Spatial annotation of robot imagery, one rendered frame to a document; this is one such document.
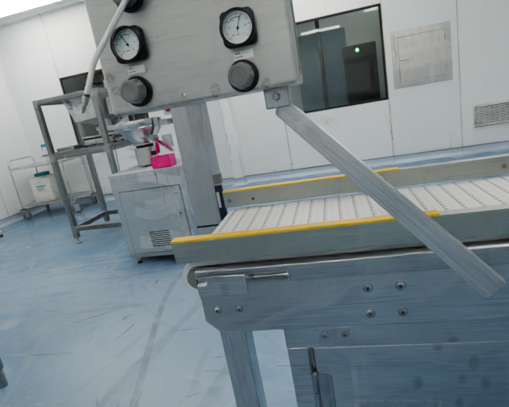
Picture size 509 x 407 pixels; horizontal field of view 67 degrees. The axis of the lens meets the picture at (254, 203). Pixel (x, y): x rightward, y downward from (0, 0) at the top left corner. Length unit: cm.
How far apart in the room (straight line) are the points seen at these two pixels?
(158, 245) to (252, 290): 268
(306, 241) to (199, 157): 37
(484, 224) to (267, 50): 31
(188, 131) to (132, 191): 237
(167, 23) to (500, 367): 62
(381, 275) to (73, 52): 644
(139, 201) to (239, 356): 231
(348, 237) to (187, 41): 29
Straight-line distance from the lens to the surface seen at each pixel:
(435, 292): 54
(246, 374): 100
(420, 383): 68
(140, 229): 323
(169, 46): 46
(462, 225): 51
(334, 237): 49
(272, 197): 76
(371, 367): 66
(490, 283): 41
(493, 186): 74
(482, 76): 573
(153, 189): 306
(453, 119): 567
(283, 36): 43
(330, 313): 54
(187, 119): 80
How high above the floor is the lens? 111
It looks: 14 degrees down
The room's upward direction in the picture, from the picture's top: 10 degrees counter-clockwise
